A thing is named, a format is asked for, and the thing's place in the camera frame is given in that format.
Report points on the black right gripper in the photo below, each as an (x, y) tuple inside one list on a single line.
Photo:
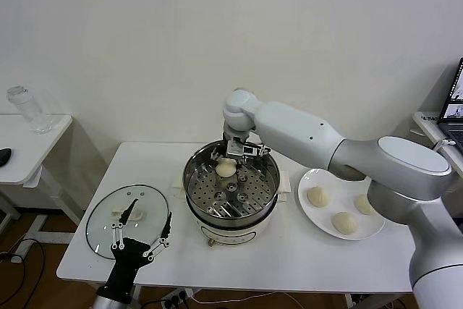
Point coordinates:
[(228, 138)]

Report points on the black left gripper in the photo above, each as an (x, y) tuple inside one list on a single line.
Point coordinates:
[(128, 254)]

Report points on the white steamed baozi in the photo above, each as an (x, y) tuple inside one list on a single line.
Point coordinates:
[(318, 197), (344, 223), (362, 205), (225, 168)]

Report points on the round glass pot lid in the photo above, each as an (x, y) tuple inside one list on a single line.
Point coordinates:
[(148, 197)]

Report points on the white power strip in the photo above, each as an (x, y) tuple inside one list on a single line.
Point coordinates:
[(179, 296)]

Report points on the white electric cooking pot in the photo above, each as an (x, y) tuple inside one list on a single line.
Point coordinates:
[(231, 234)]

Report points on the round white plate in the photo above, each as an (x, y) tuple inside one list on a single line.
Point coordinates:
[(318, 222)]

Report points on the white side table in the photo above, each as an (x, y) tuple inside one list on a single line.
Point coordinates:
[(21, 164)]

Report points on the black computer mouse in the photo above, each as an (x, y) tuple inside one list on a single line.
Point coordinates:
[(4, 157)]

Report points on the clear plastic water bottle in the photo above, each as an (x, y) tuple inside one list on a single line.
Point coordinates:
[(30, 113)]

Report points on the white desk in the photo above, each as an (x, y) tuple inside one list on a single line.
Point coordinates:
[(427, 124)]

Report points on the open black laptop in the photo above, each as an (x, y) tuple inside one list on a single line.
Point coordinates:
[(455, 106)]

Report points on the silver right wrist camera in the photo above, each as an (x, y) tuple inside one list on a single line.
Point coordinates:
[(235, 149)]

